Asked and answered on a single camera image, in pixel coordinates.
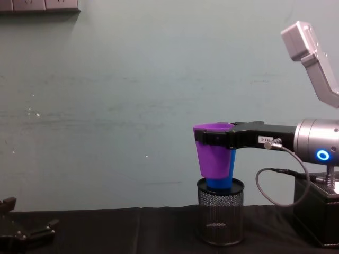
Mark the thin dark gripper cable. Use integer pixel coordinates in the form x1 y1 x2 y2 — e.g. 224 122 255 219
255 137 318 207

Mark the white wall socket plate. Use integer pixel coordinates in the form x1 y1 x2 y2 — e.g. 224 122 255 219
45 0 80 11
13 0 46 12

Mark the black mesh pen holder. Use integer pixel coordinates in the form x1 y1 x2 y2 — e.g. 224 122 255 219
196 177 245 246

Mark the black leather box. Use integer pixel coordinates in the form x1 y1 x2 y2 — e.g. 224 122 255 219
293 171 339 249

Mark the black table cloth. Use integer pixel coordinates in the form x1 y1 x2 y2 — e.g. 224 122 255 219
0 204 339 254

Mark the blue plastic cup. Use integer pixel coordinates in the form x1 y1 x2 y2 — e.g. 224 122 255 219
206 149 237 190

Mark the small silver spring post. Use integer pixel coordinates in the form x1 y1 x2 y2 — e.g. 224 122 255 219
326 166 334 189

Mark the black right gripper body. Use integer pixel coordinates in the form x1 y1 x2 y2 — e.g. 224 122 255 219
228 123 296 150

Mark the purple plastic cup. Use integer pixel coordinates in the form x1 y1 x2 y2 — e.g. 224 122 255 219
192 122 236 179

